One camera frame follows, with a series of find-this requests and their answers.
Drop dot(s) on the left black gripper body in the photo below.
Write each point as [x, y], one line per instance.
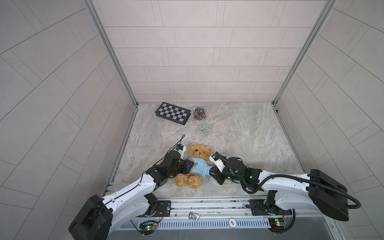
[178, 169]

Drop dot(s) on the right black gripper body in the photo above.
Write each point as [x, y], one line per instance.
[225, 176]

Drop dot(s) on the brown teddy bear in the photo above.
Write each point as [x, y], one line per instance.
[199, 155]

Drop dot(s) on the light blue bear hoodie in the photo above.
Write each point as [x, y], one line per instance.
[200, 167]

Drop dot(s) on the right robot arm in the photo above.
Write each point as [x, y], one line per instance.
[313, 191]

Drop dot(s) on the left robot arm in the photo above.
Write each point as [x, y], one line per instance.
[100, 216]

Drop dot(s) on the small green pieces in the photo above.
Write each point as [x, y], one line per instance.
[205, 127]

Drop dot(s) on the black white chessboard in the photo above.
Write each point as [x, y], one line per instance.
[173, 113]

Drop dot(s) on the bag of colourful pieces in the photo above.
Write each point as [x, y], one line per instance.
[199, 114]

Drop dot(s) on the silver metal clip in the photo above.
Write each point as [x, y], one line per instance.
[194, 216]

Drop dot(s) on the left circuit board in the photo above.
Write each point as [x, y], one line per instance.
[148, 227]

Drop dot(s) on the circuit board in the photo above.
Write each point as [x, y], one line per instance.
[277, 224]
[148, 227]

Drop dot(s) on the right circuit board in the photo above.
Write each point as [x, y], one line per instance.
[277, 224]

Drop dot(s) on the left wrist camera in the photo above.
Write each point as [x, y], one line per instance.
[181, 149]

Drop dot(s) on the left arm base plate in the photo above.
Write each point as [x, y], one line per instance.
[158, 209]

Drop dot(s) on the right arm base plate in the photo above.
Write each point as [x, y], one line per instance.
[265, 208]

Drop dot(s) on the aluminium mounting rail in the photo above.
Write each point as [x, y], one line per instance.
[208, 208]

